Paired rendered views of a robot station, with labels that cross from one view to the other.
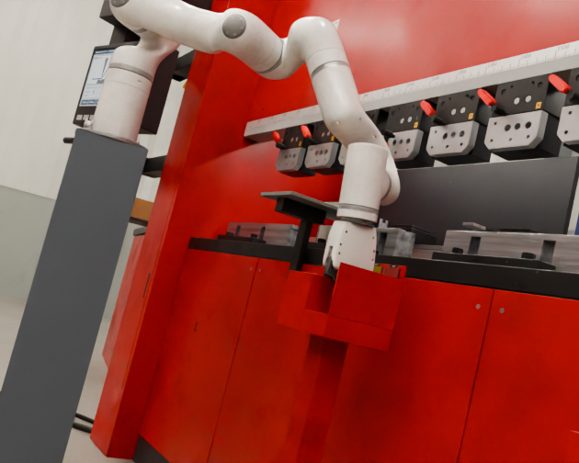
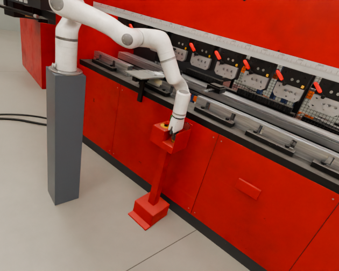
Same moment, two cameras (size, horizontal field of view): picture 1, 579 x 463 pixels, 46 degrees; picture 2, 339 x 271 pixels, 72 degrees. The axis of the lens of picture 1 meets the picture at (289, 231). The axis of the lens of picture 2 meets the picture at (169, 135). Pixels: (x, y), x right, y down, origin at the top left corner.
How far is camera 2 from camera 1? 94 cm
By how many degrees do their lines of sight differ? 43
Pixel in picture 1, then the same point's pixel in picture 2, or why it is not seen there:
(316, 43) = (163, 49)
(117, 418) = not seen: hidden behind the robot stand
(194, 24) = (100, 25)
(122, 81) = (67, 47)
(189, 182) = not seen: hidden behind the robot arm
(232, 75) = not seen: outside the picture
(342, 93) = (175, 72)
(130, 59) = (68, 35)
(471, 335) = (210, 144)
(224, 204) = (90, 41)
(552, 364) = (235, 160)
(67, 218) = (61, 110)
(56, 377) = (71, 158)
